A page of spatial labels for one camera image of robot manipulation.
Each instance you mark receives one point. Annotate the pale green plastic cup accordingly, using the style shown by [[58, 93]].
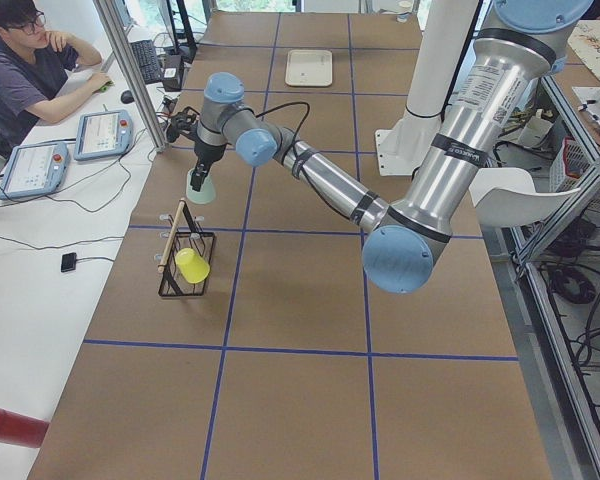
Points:
[[205, 195]]

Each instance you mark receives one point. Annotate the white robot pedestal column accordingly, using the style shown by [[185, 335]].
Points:
[[447, 34]]

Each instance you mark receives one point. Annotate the aluminium frame post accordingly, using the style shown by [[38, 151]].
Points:
[[118, 39]]

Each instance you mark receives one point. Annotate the white plastic chair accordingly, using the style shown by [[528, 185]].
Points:
[[506, 197]]

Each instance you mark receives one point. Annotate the black computer mouse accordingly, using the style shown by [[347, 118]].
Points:
[[127, 97]]

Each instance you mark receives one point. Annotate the small black square device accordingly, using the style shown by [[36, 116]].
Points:
[[68, 262]]

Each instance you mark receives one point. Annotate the black wire cup rack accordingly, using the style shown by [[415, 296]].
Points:
[[185, 231]]

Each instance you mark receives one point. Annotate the white plastic basket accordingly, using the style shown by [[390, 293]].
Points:
[[569, 165]]

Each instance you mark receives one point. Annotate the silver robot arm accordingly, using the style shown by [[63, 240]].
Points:
[[519, 41]]

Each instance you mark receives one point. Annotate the yellow plastic cup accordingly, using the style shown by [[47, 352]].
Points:
[[193, 267]]

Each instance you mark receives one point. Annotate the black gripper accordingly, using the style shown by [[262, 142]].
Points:
[[206, 152]]

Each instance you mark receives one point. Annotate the far blue teach pendant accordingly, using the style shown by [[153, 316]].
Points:
[[103, 134]]

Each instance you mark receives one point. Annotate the red cylinder bottle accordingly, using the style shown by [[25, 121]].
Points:
[[21, 430]]

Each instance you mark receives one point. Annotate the black keyboard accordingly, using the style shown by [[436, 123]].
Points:
[[147, 61]]

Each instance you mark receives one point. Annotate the near blue teach pendant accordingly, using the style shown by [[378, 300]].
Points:
[[34, 170]]

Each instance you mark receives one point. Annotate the seated man with glasses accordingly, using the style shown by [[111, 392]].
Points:
[[34, 66]]

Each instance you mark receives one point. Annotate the cream rabbit print tray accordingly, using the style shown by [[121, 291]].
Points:
[[309, 68]]

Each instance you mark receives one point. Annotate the blue teach pendant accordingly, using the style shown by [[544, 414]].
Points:
[[103, 134], [34, 170]]

